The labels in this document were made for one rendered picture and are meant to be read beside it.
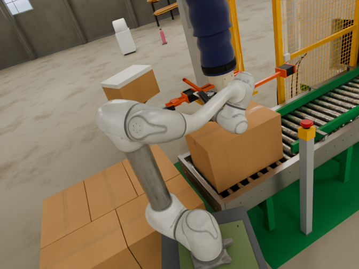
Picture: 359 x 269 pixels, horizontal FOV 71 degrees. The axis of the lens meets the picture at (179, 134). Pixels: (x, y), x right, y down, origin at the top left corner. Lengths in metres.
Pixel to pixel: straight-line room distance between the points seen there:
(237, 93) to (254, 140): 0.72
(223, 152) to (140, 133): 1.05
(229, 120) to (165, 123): 0.52
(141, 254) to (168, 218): 0.79
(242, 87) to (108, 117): 0.61
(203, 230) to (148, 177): 0.32
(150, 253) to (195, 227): 0.91
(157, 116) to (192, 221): 0.55
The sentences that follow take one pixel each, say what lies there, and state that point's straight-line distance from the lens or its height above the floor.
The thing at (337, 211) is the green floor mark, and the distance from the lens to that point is 2.51.
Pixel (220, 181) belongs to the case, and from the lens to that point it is 1.83.
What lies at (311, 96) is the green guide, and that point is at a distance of 2.81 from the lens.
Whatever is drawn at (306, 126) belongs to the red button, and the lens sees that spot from 1.60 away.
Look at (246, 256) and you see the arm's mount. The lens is 1.34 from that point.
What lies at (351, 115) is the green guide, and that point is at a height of 0.60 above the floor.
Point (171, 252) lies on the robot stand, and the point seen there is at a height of 0.75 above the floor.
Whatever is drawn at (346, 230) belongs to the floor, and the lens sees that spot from 2.41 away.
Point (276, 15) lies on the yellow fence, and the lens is 2.51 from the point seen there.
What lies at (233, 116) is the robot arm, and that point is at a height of 1.32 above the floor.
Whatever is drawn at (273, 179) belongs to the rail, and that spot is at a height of 0.56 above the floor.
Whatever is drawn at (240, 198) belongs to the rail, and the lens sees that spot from 1.83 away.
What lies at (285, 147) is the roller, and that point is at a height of 0.54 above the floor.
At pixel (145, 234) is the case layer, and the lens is 1.86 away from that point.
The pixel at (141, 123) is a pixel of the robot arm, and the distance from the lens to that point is 0.72.
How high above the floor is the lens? 1.93
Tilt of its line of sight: 32 degrees down
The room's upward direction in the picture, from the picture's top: 18 degrees counter-clockwise
